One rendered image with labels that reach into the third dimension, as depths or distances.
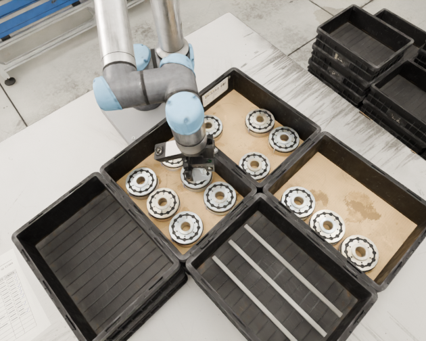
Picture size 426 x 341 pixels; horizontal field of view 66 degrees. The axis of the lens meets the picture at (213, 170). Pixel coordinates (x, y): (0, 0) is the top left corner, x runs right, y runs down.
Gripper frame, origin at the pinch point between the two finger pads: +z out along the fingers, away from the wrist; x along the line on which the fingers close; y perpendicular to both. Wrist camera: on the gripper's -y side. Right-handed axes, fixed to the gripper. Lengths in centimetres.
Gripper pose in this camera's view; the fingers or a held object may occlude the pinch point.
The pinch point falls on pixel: (192, 170)
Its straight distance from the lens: 98.3
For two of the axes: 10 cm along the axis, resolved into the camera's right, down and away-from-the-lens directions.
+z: 0.5, 3.6, 9.3
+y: 10.0, 0.1, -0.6
